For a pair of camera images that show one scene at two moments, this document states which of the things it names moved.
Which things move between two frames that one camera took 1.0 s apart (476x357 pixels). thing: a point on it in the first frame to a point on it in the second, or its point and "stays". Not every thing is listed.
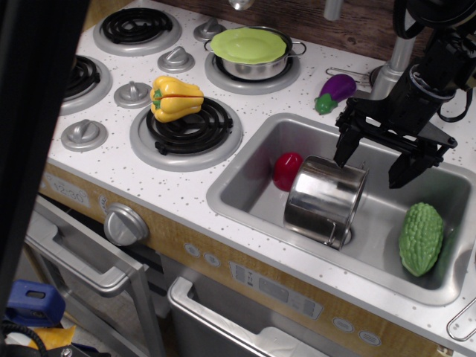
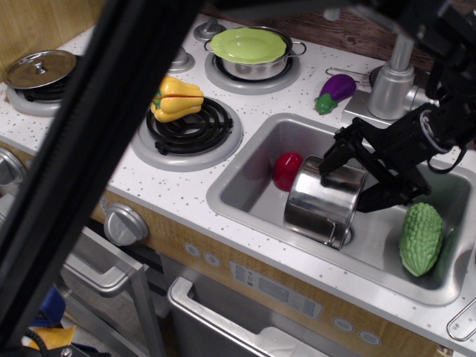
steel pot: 322,198 stays
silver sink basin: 243,185 stays
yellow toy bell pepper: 172,99 stays
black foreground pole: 39,41 to 125,55
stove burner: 88,86 to 42,101
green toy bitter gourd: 421,238 stays
